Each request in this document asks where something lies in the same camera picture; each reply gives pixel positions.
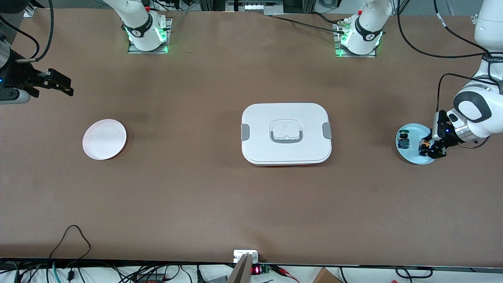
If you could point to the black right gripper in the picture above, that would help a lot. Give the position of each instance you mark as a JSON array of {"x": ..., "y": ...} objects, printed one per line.
[{"x": 17, "y": 74}]

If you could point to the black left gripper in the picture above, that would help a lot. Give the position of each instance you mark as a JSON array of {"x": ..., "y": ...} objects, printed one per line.
[{"x": 445, "y": 140}]

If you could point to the orange push button switch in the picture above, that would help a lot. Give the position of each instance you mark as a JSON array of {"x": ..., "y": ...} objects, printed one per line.
[{"x": 423, "y": 148}]

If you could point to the light blue round plate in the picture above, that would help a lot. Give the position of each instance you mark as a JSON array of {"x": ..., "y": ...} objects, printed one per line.
[{"x": 414, "y": 155}]

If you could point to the pale pink round plate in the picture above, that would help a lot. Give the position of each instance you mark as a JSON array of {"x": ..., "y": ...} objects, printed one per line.
[{"x": 104, "y": 139}]

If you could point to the brown cardboard box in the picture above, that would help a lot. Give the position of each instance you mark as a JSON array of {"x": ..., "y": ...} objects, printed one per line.
[{"x": 326, "y": 277}]

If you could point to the white power strip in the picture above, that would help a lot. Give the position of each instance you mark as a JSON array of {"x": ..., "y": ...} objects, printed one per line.
[{"x": 253, "y": 6}]

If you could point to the red digit display module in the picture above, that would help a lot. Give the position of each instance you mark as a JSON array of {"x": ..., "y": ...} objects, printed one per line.
[{"x": 256, "y": 270}]

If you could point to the grey metal bar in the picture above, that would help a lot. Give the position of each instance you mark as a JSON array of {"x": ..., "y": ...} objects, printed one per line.
[{"x": 240, "y": 273}]

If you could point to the green and blue switch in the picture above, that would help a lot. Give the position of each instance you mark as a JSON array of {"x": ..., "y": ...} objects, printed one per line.
[{"x": 403, "y": 139}]

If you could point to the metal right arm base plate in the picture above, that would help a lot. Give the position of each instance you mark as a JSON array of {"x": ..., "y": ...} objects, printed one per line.
[{"x": 135, "y": 51}]

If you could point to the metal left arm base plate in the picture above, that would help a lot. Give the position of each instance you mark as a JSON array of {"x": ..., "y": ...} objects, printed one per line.
[{"x": 342, "y": 54}]

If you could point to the aluminium profile rail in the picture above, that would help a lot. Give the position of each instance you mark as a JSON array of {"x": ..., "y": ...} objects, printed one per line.
[{"x": 474, "y": 19}]

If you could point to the small silver metal bracket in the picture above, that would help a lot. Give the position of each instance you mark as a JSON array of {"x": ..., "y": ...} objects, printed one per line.
[{"x": 240, "y": 253}]

